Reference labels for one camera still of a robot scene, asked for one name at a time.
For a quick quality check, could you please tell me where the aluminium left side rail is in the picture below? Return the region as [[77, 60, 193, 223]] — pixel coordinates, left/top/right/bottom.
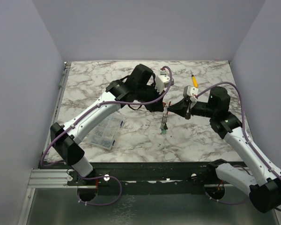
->
[[42, 61, 72, 162]]

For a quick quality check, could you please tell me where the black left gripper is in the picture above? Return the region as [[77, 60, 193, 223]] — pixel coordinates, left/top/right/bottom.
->
[[135, 82, 165, 112]]

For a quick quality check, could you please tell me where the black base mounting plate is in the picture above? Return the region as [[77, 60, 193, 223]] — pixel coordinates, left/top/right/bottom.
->
[[38, 162, 224, 198]]

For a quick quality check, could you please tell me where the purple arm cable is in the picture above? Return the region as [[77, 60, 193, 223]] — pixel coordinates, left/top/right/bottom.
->
[[40, 66, 173, 207], [195, 81, 281, 213]]

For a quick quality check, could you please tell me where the aluminium rail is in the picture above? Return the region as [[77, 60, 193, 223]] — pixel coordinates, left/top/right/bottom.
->
[[29, 165, 276, 188], [42, 61, 72, 162]]

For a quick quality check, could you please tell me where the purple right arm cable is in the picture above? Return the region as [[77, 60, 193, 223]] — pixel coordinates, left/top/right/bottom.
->
[[195, 81, 281, 213]]

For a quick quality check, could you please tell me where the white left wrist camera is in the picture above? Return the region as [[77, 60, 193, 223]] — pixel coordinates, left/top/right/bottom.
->
[[155, 70, 174, 95]]

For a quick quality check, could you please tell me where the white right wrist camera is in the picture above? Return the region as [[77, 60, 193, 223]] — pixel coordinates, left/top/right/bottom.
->
[[183, 85, 199, 103]]

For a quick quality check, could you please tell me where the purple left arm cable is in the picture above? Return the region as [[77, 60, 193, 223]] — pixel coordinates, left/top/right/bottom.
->
[[40, 66, 173, 207]]

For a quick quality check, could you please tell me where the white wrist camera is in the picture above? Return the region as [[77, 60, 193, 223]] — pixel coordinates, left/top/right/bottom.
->
[[155, 70, 174, 95], [183, 85, 199, 103]]

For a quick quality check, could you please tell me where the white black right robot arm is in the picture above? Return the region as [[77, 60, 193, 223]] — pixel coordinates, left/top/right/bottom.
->
[[168, 86, 281, 213]]

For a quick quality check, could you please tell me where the aluminium front rail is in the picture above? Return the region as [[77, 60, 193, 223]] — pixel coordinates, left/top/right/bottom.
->
[[29, 165, 276, 188]]

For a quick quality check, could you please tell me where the silver key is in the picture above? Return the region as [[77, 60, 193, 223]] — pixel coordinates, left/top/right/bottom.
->
[[160, 120, 168, 131]]

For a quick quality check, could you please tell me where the yellow screwdriver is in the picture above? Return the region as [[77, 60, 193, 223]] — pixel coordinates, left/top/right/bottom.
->
[[191, 71, 198, 88]]

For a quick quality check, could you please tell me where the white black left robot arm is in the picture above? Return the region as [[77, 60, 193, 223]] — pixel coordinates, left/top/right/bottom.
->
[[50, 64, 172, 185]]

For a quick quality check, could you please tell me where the clear plastic screw organizer box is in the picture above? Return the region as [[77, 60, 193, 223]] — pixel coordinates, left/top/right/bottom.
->
[[88, 113, 124, 150]]

